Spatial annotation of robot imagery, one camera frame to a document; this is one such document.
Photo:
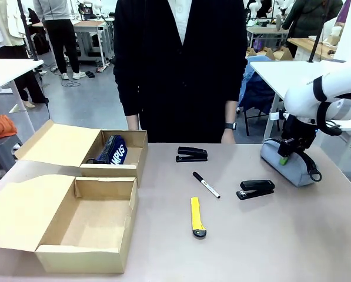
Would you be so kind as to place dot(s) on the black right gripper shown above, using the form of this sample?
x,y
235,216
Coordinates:
x,y
301,133

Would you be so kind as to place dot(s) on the grey zip pencil case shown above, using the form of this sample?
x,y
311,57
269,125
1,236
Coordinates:
x,y
292,171

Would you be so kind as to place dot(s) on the cardboard box with navy case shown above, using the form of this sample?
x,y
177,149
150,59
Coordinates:
x,y
60,144

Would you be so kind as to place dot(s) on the person's right forearm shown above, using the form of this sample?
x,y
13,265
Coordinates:
x,y
133,122

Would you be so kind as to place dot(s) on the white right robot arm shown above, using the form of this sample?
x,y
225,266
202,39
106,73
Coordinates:
x,y
310,91

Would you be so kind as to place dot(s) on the person's left forearm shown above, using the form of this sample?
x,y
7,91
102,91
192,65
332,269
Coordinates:
x,y
231,113

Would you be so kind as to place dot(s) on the cardboard box with wide lid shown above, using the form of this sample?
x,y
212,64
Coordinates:
x,y
22,211

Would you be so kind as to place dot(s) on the person's left hand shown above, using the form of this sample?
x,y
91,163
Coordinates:
x,y
228,136

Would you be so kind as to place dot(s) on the black stapler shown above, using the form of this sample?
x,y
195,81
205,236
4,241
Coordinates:
x,y
191,152
256,186

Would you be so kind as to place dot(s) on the black wristwatch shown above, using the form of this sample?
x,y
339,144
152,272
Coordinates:
x,y
230,126

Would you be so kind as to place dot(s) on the chair with blue jacket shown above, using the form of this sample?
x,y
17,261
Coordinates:
x,y
256,94

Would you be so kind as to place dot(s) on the black marker pen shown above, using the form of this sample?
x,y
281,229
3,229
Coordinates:
x,y
206,184

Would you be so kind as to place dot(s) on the yellow utility knife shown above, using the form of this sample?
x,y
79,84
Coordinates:
x,y
196,214

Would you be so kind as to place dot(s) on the wooden table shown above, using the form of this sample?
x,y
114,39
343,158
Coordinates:
x,y
307,44

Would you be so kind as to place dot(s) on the black stand pole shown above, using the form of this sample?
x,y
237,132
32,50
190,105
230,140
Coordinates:
x,y
318,32

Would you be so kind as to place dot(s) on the person in black cardigan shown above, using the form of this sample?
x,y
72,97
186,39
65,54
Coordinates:
x,y
163,88

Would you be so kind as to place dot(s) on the bystander in dark green jacket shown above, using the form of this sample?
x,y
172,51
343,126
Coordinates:
x,y
310,17

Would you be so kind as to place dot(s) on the navy campus pencil case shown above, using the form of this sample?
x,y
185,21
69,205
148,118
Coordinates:
x,y
115,151

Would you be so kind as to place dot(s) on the grey workbench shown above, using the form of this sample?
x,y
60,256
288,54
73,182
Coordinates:
x,y
90,32

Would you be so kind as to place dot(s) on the bystander in black trousers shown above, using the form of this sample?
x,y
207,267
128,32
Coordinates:
x,y
62,35

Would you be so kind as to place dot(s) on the black tripod pole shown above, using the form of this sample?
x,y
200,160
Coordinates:
x,y
28,35

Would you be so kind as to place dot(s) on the orange cloth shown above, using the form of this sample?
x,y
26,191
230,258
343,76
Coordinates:
x,y
3,124

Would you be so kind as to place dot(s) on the grey stool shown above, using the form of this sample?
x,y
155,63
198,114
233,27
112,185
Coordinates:
x,y
1,152

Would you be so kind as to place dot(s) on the white table with slanted leg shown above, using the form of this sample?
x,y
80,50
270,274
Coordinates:
x,y
7,72

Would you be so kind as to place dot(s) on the bystander in beige coat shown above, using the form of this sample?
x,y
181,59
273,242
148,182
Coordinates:
x,y
7,26

